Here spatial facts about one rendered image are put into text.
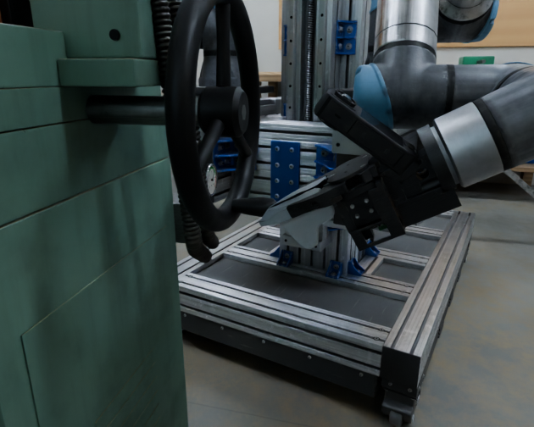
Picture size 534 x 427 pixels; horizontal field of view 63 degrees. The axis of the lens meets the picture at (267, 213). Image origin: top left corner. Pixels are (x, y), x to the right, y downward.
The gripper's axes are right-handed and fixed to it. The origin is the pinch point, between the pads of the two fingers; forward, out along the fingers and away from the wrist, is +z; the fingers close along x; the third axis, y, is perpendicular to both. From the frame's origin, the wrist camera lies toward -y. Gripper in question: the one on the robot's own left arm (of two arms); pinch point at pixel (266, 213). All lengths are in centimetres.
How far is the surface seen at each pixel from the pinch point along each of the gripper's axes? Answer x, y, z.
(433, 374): 66, 81, 6
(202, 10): -4.7, -21.2, -6.3
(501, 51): 338, 35, -91
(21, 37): -6.9, -28.4, 11.1
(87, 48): -0.1, -26.2, 9.3
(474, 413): 53, 84, -2
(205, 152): -4.4, -9.7, 0.9
